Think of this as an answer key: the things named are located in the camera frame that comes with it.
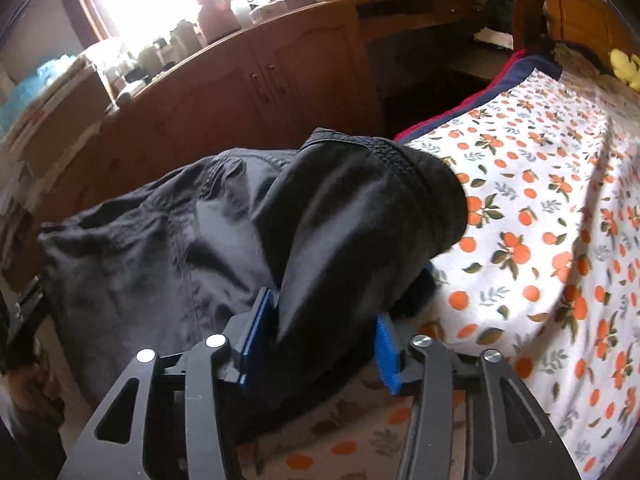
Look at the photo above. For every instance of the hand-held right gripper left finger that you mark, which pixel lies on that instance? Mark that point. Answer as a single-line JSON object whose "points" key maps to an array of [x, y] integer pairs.
{"points": [[252, 340]]}

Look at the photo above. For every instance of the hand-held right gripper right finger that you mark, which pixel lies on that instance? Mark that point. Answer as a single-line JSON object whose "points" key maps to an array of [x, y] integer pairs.
{"points": [[387, 355]]}

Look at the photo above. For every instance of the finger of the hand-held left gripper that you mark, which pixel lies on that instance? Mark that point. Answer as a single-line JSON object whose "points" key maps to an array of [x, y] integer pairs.
{"points": [[30, 300]]}

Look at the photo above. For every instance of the black pants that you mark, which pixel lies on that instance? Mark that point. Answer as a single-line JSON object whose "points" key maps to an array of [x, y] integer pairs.
{"points": [[325, 220]]}

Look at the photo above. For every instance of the person's left hand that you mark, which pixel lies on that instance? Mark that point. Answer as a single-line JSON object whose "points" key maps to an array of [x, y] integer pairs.
{"points": [[37, 390]]}

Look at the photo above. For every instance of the blue folded cloth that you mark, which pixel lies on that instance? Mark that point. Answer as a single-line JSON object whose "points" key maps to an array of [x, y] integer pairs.
{"points": [[420, 290]]}

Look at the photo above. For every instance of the orange fruit print bed sheet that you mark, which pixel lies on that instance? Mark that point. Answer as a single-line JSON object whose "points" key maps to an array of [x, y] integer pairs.
{"points": [[525, 210]]}

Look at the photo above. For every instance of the cardboard box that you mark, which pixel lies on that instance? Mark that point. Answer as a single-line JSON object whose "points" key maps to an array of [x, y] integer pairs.
{"points": [[75, 105]]}

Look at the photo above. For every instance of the light blue plastic bag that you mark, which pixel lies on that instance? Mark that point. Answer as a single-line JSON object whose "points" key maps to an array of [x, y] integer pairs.
{"points": [[30, 90]]}

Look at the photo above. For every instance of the wooden desk cabinet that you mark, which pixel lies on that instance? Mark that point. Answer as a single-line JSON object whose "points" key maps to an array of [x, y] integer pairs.
{"points": [[280, 85]]}

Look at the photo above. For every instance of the navy red-edged blanket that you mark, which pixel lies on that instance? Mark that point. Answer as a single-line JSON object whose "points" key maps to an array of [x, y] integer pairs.
{"points": [[500, 77]]}

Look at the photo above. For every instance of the row of bottles and jars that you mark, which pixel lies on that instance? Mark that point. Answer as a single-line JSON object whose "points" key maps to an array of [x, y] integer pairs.
{"points": [[180, 37]]}

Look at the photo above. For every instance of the pink plastic jug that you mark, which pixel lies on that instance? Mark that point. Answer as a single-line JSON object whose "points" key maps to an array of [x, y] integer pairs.
{"points": [[216, 17]]}

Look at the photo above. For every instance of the floral quilt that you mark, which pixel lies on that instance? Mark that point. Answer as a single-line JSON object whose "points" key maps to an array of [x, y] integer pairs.
{"points": [[585, 67]]}

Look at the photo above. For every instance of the black backpack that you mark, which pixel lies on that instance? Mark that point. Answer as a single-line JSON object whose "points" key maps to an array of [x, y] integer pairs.
{"points": [[501, 7]]}

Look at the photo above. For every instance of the wooden chair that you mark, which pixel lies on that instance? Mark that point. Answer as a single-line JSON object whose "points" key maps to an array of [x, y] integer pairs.
{"points": [[531, 15]]}

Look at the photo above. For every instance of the yellow plush toy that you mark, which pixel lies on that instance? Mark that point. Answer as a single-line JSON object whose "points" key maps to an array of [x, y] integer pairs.
{"points": [[625, 70]]}

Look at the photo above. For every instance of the wooden headboard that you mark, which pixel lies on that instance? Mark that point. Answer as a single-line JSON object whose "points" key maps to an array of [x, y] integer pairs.
{"points": [[580, 10]]}

